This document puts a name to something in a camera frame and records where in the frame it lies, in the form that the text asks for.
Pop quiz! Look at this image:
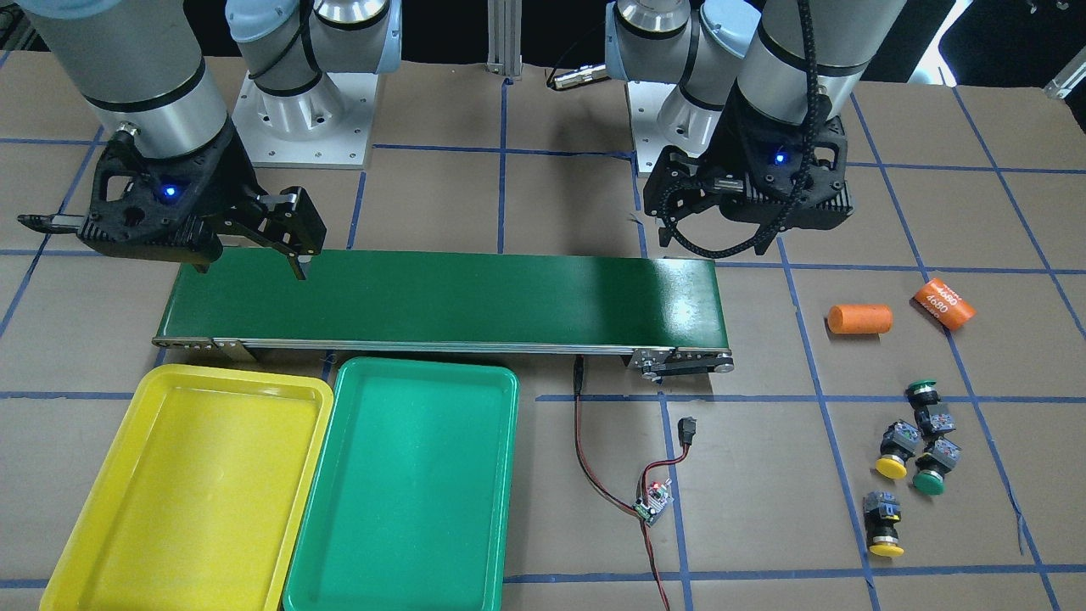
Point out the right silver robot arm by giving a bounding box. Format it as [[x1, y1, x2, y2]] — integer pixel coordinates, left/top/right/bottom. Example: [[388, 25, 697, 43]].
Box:
[[17, 1, 402, 279]]

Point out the red black power cable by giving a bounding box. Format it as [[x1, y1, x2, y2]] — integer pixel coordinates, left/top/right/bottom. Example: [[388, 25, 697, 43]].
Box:
[[573, 356, 690, 611]]

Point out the yellow plastic tray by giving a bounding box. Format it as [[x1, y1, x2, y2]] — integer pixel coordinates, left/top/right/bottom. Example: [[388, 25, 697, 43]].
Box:
[[40, 364, 333, 610]]

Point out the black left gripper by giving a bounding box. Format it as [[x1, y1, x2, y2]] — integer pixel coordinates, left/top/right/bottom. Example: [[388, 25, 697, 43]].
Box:
[[643, 90, 854, 258]]

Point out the aluminium frame post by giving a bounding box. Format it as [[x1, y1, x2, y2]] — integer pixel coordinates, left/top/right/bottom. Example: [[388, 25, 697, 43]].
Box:
[[485, 0, 523, 81]]

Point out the plain orange cylinder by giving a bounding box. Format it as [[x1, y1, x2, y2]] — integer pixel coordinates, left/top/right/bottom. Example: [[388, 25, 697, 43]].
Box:
[[826, 303, 893, 335]]

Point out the yellow push button switch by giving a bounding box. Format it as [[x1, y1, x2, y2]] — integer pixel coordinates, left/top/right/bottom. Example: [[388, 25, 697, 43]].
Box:
[[874, 420, 922, 480]]

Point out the green plastic tray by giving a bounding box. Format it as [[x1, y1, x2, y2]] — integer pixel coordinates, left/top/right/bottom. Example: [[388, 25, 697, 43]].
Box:
[[283, 357, 518, 610]]

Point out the orange cylinder marked 4680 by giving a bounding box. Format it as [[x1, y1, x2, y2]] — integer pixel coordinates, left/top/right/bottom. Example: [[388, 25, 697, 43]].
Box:
[[913, 277, 977, 332]]

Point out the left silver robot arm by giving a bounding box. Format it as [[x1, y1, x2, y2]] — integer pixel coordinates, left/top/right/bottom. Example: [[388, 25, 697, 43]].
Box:
[[604, 1, 904, 260]]

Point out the black cable connector plug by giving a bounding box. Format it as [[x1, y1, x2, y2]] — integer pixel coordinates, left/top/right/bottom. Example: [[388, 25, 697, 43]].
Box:
[[675, 417, 696, 447]]

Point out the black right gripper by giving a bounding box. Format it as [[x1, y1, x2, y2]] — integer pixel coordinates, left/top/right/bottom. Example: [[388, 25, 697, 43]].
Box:
[[17, 119, 327, 281]]

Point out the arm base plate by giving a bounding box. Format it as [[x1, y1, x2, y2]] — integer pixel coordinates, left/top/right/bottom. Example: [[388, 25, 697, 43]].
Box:
[[626, 81, 675, 178], [232, 73, 381, 171]]

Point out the green push button switch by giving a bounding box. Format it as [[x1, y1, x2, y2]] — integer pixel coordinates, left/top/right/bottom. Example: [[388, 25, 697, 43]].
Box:
[[906, 378, 957, 440]]

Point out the green conveyor belt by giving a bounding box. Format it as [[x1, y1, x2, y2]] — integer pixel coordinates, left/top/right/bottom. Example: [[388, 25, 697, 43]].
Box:
[[153, 249, 734, 380]]

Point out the small controller circuit board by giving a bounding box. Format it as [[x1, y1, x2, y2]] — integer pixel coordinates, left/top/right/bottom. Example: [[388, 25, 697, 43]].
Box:
[[633, 479, 674, 527]]

